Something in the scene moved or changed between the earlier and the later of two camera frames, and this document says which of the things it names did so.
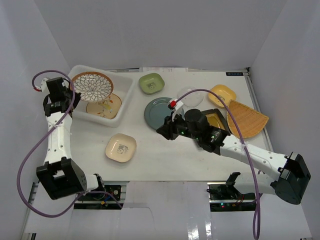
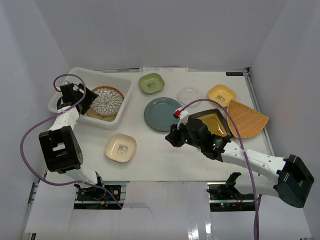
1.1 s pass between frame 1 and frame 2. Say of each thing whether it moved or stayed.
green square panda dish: stayed
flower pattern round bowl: moved
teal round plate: stayed
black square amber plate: stayed
